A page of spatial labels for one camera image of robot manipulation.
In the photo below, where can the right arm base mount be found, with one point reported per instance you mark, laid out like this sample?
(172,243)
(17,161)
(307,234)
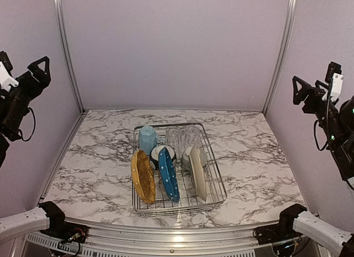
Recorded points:
(271,234)

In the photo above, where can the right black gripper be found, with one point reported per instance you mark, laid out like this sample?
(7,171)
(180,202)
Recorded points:
(315,93)

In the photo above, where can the clear drinking glass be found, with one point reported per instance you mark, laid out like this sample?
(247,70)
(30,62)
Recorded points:
(192,137)
(173,138)

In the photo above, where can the dark blue white bowl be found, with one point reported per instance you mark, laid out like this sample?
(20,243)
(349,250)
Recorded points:
(154,156)

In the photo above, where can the light blue ceramic mug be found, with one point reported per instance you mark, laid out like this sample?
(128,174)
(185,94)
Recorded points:
(147,139)

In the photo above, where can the aluminium frame post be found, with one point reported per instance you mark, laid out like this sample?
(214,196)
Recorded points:
(284,44)
(58,5)

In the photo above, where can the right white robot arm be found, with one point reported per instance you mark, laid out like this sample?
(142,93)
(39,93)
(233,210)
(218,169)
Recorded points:
(338,127)

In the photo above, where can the blue polka dot plate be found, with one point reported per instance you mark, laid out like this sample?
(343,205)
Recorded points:
(168,175)

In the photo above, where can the metal wire dish rack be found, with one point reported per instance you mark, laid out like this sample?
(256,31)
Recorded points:
(189,200)

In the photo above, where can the beige ceramic plate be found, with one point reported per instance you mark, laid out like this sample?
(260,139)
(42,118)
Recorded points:
(198,173)

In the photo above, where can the right aluminium frame post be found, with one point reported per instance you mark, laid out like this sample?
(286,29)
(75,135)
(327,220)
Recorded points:
(284,44)

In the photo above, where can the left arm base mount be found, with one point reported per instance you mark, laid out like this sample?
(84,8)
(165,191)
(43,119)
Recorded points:
(68,230)

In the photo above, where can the yellow polka dot plate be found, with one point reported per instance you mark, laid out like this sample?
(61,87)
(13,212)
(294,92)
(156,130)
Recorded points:
(143,177)

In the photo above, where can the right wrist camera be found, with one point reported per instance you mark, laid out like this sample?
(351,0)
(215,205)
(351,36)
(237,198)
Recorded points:
(334,78)

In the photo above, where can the left aluminium frame post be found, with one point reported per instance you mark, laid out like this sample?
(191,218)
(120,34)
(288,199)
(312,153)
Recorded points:
(58,5)

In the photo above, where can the front aluminium table rail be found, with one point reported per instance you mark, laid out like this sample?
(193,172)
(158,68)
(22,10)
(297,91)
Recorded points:
(120,240)

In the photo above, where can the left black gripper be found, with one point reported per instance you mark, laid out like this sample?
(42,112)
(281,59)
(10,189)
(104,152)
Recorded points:
(43,79)

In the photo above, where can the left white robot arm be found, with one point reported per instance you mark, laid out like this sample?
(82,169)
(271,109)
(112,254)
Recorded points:
(43,216)

